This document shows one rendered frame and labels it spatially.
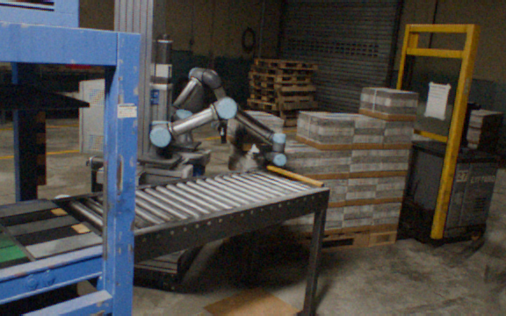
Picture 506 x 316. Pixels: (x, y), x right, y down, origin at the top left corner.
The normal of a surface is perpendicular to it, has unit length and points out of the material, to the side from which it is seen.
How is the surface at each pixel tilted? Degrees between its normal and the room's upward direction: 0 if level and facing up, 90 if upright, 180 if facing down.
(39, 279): 90
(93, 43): 90
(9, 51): 90
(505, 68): 90
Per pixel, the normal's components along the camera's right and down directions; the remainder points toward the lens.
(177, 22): 0.69, 0.22
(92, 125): -0.14, 0.22
